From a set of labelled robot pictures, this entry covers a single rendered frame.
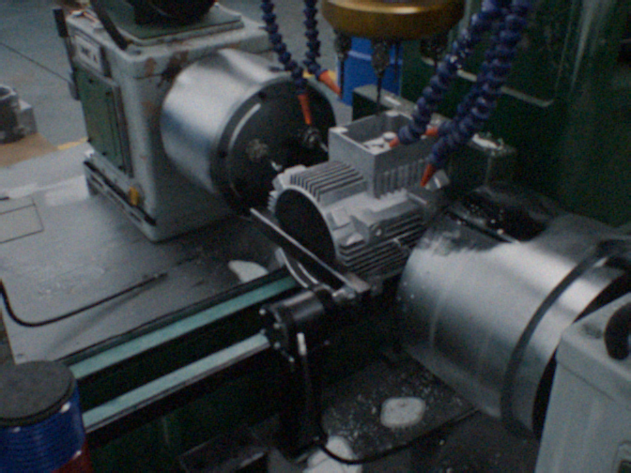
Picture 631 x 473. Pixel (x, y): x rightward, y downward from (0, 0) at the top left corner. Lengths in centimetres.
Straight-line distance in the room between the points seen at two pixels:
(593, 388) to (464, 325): 16
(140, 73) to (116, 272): 35
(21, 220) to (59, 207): 56
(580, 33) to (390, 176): 29
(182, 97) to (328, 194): 38
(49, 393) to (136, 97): 86
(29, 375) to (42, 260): 92
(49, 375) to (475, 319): 43
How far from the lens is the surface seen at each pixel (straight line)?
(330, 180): 101
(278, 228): 105
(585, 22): 105
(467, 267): 82
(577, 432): 75
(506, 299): 79
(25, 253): 151
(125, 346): 105
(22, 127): 358
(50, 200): 168
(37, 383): 56
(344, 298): 94
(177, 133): 127
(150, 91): 135
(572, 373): 71
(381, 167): 102
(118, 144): 146
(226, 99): 119
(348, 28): 94
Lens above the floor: 158
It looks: 32 degrees down
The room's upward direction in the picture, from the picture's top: straight up
